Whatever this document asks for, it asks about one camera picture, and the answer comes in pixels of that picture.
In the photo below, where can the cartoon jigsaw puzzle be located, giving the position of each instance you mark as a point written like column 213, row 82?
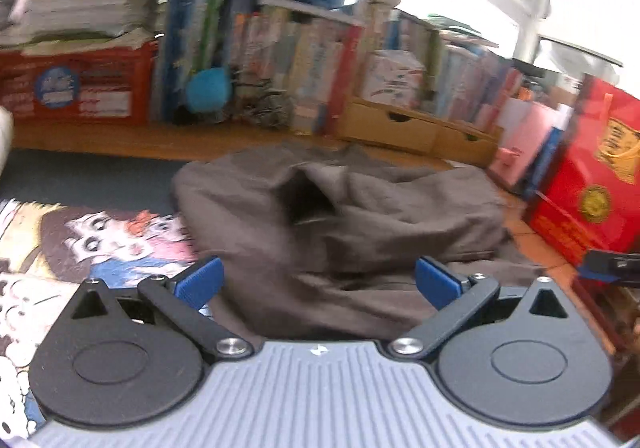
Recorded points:
column 75, row 238

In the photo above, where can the wooden drawer box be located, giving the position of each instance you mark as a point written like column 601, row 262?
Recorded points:
column 390, row 128

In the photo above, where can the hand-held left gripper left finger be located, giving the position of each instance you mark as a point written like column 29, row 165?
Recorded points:
column 200, row 278

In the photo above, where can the red plastic crate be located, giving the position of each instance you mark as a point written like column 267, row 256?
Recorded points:
column 75, row 83

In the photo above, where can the red gift bag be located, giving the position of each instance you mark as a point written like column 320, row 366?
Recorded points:
column 590, row 168

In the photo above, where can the row of tall picture books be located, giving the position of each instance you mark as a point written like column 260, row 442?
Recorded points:
column 280, row 48

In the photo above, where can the blue round plush ball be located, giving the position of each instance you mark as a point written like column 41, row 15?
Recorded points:
column 209, row 90

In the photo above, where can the pink folder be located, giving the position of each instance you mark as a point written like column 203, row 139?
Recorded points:
column 525, row 138

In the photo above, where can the small clear jar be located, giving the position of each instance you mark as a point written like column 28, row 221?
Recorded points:
column 307, row 119

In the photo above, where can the white colourful printed box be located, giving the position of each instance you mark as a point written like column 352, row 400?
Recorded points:
column 392, row 80

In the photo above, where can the brown shirt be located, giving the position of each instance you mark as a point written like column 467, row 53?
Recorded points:
column 375, row 228

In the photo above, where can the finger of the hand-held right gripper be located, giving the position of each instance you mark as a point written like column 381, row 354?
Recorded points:
column 612, row 267

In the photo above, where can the pile of green flat books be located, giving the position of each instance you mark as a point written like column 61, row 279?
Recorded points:
column 465, row 30

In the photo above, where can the dark brown gift box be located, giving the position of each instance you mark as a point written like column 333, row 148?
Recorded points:
column 615, row 313

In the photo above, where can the miniature black bicycle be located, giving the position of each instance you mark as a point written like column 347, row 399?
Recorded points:
column 265, row 103

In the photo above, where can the white window frame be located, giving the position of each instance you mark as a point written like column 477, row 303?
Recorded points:
column 530, row 18

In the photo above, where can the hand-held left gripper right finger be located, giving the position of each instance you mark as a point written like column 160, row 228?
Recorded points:
column 440, row 280

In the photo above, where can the cream quilted jacket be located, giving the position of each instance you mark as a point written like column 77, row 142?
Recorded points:
column 5, row 138

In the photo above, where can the row of thin paperback books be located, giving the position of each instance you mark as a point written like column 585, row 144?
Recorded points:
column 465, row 78

